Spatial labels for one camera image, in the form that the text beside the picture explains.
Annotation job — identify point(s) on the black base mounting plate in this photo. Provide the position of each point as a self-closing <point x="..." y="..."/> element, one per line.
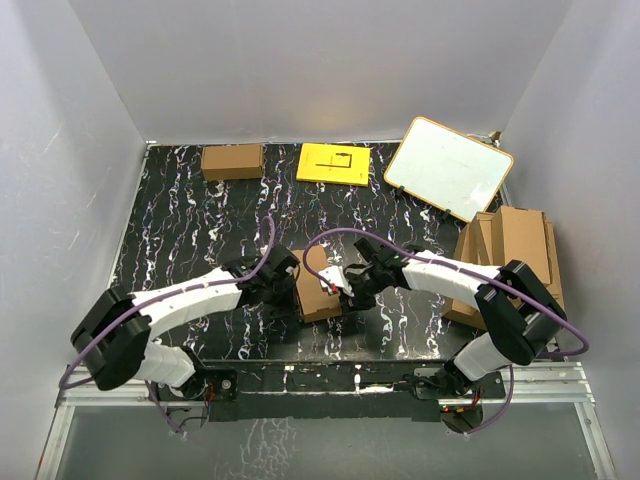
<point x="228" y="391"/>

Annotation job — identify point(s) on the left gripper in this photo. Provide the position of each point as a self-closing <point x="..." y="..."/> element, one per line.
<point x="290" y="307"/>

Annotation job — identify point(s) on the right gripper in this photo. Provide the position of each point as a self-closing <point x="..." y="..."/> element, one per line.
<point x="357" y="302"/>

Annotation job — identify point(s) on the folded brown cardboard box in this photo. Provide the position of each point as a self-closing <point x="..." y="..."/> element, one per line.
<point x="232" y="162"/>

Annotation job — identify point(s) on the yellow book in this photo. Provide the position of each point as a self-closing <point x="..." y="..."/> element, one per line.
<point x="334" y="164"/>

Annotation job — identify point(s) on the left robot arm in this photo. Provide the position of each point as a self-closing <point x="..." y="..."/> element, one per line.
<point x="117" y="337"/>

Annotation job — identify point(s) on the aluminium frame rail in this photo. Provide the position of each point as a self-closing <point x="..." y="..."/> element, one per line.
<point x="542" y="382"/>

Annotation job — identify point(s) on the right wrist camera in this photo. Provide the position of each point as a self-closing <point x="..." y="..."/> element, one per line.
<point x="333" y="281"/>

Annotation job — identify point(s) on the stack of flat cardboard boxes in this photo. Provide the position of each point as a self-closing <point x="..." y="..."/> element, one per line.
<point x="510" y="233"/>

